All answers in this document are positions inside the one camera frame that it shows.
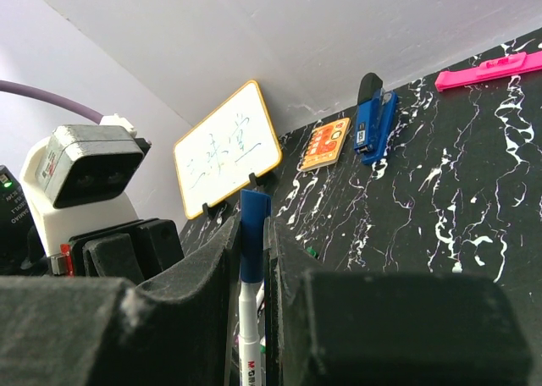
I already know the small whiteboard with writing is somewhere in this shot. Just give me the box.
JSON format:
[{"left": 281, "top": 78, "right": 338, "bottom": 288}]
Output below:
[{"left": 173, "top": 80, "right": 282, "bottom": 220}]

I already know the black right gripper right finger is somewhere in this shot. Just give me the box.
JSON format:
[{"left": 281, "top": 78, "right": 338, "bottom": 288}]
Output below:
[{"left": 264, "top": 217, "right": 534, "bottom": 385}]

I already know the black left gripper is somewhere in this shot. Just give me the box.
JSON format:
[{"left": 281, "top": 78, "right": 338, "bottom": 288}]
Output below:
[{"left": 1, "top": 165, "right": 144, "bottom": 284}]

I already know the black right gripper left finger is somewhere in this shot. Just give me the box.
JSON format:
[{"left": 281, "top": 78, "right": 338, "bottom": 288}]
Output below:
[{"left": 1, "top": 217, "right": 241, "bottom": 385}]

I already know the blue white pen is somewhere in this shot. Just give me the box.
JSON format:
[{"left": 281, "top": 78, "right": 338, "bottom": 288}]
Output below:
[{"left": 238, "top": 281, "right": 263, "bottom": 386}]

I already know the orange small notebook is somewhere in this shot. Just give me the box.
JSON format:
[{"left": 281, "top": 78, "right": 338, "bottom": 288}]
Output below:
[{"left": 298, "top": 118, "right": 351, "bottom": 172}]

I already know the green white pen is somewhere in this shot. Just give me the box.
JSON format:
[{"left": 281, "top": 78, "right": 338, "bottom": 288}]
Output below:
[{"left": 306, "top": 246, "right": 318, "bottom": 259}]

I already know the pink plastic clip bar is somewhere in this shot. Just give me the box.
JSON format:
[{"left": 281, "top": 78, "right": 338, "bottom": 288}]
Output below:
[{"left": 434, "top": 52, "right": 542, "bottom": 92}]

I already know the blue pen cap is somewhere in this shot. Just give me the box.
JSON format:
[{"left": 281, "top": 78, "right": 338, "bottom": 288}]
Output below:
[{"left": 240, "top": 190, "right": 271, "bottom": 284}]

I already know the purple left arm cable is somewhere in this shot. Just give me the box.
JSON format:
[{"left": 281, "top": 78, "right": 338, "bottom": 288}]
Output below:
[{"left": 0, "top": 80, "right": 105, "bottom": 127}]

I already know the blue stapler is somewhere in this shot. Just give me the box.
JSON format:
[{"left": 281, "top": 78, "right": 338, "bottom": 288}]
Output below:
[{"left": 353, "top": 73, "right": 398, "bottom": 165}]

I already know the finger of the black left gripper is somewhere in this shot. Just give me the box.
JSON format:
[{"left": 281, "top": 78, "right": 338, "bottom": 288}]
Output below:
[{"left": 130, "top": 219, "right": 185, "bottom": 278}]

